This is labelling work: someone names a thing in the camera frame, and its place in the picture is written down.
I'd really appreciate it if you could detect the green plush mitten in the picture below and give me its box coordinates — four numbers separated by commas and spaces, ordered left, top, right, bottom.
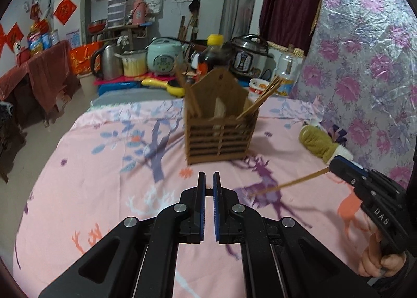
299, 125, 354, 165

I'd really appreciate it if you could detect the blue box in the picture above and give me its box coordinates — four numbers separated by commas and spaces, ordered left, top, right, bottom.
98, 81, 145, 96

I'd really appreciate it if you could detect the pink deer printed blanket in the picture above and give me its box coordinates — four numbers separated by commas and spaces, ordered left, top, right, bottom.
13, 96, 391, 298

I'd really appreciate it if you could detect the brown frying pan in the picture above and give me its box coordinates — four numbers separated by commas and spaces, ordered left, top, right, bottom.
190, 40, 209, 54

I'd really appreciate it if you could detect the maroon cloth covered table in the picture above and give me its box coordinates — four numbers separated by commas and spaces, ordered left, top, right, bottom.
0, 40, 82, 123

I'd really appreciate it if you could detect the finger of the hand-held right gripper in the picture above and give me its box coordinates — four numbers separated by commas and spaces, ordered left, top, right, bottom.
329, 163, 360, 185
332, 155, 369, 177

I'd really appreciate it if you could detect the dark sauce bottle yellow cap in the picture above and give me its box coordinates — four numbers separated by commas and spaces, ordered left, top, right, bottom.
196, 34, 226, 77

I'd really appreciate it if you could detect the steel kettle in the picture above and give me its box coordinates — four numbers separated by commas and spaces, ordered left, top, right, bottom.
90, 43, 124, 81

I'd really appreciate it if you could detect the yellow pan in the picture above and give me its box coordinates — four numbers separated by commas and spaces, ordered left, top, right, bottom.
141, 78, 186, 97

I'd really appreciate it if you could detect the long wooden chopstick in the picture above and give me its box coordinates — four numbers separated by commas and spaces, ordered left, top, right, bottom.
249, 168, 331, 197

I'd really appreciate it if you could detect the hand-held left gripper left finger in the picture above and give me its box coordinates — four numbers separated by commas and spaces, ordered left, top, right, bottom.
38, 171, 206, 298

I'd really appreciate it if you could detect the white bin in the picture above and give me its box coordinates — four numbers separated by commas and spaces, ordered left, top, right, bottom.
77, 72, 99, 97

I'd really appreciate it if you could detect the yellow snack bag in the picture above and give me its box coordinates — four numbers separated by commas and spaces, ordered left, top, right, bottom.
28, 22, 49, 55

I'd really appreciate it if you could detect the red paper decoration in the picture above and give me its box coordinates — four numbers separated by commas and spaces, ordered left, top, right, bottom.
53, 0, 78, 24
0, 22, 24, 51

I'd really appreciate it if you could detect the clear bottle yellow label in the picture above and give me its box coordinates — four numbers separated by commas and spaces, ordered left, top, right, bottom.
276, 45, 299, 96

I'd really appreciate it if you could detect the bunch of wooden chopsticks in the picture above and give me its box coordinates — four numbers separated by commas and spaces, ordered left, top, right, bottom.
174, 60, 282, 120

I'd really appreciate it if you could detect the wooden chopstick holder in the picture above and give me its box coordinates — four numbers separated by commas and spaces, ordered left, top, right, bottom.
184, 68, 259, 166

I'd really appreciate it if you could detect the red basin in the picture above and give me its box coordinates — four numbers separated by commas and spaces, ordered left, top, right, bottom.
88, 19, 108, 33

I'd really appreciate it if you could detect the person's right hand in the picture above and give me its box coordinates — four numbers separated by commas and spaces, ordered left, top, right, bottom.
358, 230, 406, 278

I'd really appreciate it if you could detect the floral plastic sheet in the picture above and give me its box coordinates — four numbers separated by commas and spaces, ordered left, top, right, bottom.
291, 0, 417, 188

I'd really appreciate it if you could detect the red white bowl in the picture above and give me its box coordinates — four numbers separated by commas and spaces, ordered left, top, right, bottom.
248, 78, 272, 94

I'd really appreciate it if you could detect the pink thermos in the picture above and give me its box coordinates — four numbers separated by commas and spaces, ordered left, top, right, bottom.
132, 0, 149, 26

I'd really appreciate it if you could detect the steel black pressure cooker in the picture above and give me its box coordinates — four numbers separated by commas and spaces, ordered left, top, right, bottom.
226, 35, 275, 81

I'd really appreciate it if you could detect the wooden shelf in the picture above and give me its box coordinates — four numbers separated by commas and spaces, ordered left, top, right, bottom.
86, 23, 144, 45

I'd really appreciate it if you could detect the cream pot with lid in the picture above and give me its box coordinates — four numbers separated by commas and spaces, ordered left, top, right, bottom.
115, 50, 149, 77

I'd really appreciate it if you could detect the mint green rice cooker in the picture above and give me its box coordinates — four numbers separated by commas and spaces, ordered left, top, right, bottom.
146, 37, 186, 77

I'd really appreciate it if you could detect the light wooden spoon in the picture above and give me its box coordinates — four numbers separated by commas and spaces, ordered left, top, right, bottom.
214, 98, 228, 127

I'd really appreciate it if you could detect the red bag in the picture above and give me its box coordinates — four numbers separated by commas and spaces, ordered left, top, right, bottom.
69, 41, 104, 75

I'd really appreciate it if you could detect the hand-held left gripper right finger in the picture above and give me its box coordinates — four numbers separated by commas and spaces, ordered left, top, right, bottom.
213, 171, 380, 298

